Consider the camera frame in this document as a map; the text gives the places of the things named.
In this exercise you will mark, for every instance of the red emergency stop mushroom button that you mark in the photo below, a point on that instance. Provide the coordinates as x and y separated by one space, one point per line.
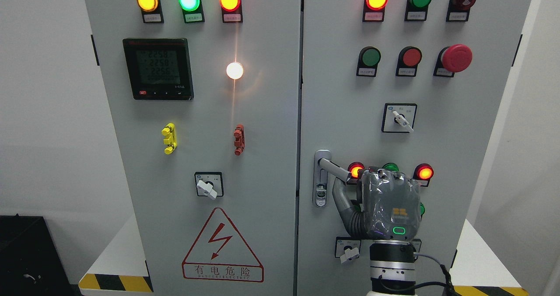
453 59

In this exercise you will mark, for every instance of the red push button upper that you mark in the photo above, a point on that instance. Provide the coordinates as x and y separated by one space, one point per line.
408 60

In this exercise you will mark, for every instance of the white lit indicator light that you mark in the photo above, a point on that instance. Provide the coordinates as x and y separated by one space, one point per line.
234 70

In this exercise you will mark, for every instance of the red electric hazard warning sign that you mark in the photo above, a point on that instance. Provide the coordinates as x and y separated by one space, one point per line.
221 253

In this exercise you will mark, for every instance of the white platform with hazard stripes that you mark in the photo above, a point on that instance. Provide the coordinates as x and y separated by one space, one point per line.
120 270

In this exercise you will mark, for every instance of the orange indicator light left door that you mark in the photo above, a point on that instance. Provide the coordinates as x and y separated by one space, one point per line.
231 11

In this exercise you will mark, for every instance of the black digital power meter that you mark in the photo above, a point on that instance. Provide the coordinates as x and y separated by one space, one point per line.
159 68

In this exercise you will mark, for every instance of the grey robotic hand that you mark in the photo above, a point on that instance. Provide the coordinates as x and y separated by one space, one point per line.
391 207

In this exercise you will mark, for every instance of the red plastic clip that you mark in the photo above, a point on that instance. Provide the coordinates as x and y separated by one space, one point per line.
239 139

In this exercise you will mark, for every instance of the grey cabinet door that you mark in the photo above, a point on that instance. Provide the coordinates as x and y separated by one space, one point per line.
259 185
343 113

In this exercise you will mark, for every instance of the left door rotary selector switch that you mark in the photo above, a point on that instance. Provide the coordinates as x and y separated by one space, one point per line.
209 184

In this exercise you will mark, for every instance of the red black buzzer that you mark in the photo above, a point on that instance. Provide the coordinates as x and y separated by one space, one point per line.
458 10

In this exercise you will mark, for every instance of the green lit indicator light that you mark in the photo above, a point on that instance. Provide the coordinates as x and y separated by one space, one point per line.
192 11

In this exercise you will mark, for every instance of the green indicator top right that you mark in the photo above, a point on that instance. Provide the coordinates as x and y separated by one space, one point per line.
416 10

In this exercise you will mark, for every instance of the red lit indicator top right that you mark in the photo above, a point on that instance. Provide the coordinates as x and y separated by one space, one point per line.
374 10

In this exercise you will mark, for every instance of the black rotary knob switch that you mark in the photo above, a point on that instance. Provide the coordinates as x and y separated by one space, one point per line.
416 243

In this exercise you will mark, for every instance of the red lit indicator lower right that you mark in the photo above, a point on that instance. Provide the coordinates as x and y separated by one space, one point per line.
423 174

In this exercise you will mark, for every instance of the yellow indicator light top left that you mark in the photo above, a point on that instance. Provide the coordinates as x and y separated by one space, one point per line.
151 11

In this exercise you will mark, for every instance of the silver cabinet door handle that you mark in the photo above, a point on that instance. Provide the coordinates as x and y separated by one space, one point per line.
323 166

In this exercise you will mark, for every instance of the lower white rotary selector switch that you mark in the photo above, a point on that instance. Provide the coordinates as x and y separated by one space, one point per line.
347 249

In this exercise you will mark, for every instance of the black box at left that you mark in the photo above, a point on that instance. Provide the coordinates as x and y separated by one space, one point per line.
29 262

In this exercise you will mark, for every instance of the green indicator lower middle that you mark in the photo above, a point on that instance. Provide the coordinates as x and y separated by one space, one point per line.
392 167

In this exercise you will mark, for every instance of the red lit indicator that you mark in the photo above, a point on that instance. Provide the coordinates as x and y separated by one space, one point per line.
355 168
374 10
423 174

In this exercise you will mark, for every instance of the grey left cabinet door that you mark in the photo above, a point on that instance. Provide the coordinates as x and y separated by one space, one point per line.
259 185

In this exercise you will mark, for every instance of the red lit indicator lower left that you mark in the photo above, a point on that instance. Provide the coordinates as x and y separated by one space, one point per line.
355 168

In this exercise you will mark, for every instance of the green push button upper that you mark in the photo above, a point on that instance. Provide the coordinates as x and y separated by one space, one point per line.
367 63

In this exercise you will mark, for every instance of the upper right rotary selector switch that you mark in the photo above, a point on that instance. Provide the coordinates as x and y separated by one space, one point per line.
399 117

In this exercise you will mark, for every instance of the grey right cabinet door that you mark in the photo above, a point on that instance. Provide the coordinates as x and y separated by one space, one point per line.
343 113

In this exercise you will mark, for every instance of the yellow plastic clip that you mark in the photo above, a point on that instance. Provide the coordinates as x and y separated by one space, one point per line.
169 138

